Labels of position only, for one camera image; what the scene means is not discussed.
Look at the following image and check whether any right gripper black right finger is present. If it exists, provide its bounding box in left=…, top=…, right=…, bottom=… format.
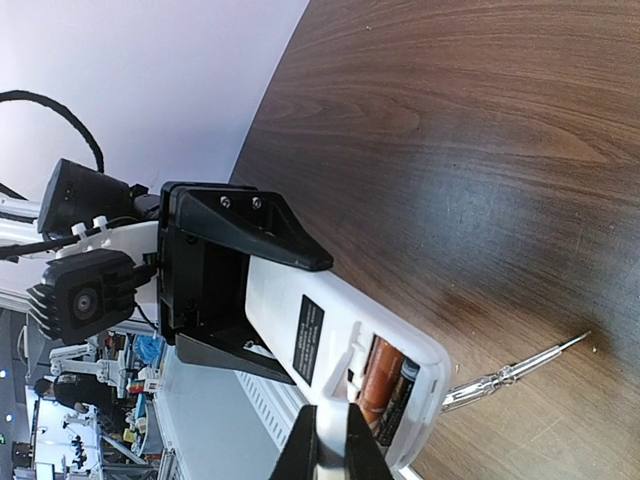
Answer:
left=345, top=403, right=393, bottom=480

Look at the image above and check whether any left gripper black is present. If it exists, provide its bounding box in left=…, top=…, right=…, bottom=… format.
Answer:
left=157, top=181, right=334, bottom=385

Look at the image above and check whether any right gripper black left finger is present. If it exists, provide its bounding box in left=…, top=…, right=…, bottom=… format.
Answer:
left=269, top=405, right=318, bottom=480

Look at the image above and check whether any red white remote control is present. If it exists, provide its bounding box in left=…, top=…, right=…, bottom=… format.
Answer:
left=245, top=257, right=451, bottom=472

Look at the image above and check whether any clear handle screwdriver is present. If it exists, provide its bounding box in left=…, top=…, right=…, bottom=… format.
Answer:
left=441, top=330, right=592, bottom=413

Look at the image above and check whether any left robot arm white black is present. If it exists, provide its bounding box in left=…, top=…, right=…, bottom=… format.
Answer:
left=1, top=159, right=333, bottom=383

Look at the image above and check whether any black silver battery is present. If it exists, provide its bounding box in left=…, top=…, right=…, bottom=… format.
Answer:
left=374, top=358, right=420, bottom=447

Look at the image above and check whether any orange battery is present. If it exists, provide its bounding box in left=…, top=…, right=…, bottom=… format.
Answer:
left=357, top=336, right=404, bottom=429

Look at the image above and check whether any person in black shirt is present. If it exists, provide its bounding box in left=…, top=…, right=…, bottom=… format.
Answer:
left=33, top=373, right=114, bottom=413

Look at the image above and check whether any front aluminium rail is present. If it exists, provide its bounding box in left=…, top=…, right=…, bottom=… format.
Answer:
left=235, top=371, right=307, bottom=451

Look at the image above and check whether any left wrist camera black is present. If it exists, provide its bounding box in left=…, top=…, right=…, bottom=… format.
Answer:
left=27, top=249, right=136, bottom=345

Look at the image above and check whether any left black braided cable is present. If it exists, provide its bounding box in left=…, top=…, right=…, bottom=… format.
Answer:
left=0, top=89, right=107, bottom=174

